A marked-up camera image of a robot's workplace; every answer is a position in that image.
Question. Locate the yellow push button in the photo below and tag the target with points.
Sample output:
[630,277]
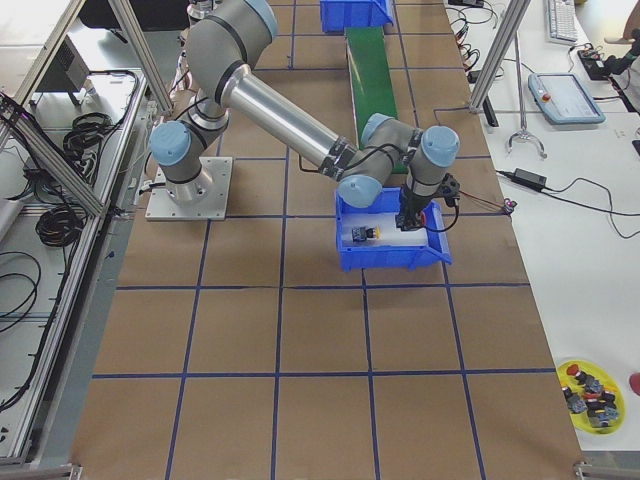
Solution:
[364,234]

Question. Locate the white foam pad right bin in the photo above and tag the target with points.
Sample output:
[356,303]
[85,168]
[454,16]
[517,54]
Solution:
[391,236]

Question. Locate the blue bin right side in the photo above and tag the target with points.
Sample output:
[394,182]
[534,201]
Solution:
[411,258]

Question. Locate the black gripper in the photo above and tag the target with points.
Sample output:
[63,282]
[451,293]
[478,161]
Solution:
[412,204]

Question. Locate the yellow plate of buttons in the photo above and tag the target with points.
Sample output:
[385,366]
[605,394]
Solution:
[594,400]

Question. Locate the white keyboard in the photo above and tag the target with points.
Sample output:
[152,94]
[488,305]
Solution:
[560,21]

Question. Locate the teach pendant tablet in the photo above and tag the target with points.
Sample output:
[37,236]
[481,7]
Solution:
[564,100]

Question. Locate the black power adapter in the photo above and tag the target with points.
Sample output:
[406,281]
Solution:
[529,179]

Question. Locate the green conveyor belt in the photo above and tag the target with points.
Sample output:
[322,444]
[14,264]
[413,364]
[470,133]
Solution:
[371,85]

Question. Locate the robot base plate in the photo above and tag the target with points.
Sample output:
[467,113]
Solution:
[205,198]

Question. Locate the blue bin left side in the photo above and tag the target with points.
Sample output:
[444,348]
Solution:
[337,15]

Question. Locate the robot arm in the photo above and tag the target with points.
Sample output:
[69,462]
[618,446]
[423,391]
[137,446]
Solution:
[221,50]

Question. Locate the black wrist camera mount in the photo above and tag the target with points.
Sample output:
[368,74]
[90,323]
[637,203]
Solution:
[449,190]

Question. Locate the blue bin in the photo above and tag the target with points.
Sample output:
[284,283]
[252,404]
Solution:
[411,258]
[337,15]

